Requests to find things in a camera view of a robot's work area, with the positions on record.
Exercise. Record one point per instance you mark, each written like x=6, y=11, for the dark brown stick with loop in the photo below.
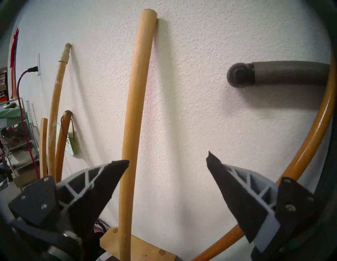
x=62, y=147

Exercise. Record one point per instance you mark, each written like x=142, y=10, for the white plastic pipe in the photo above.
x=29, y=115

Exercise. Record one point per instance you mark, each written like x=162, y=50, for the grey metal shelf rack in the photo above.
x=21, y=110

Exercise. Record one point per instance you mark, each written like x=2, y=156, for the grey wall hook bar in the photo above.
x=276, y=72

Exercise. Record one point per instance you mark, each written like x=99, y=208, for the flat thin wooden slat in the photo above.
x=43, y=147

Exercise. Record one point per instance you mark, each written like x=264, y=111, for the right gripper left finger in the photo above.
x=87, y=194

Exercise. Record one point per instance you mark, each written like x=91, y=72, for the white wall outlet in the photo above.
x=39, y=63

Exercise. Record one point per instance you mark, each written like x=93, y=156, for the flat wooden board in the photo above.
x=147, y=250

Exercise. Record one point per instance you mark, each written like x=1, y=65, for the green checked cloth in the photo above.
x=10, y=113

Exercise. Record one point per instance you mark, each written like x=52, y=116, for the plain light wooden dowel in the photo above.
x=137, y=105

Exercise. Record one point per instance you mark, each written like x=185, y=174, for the paint-speckled pole with threaded tip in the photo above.
x=56, y=105

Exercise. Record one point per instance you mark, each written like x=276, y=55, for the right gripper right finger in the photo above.
x=242, y=200

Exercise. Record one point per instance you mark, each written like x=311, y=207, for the pale green Dunbar sign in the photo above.
x=73, y=147

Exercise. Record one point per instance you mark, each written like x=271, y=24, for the red hanging banner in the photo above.
x=13, y=65

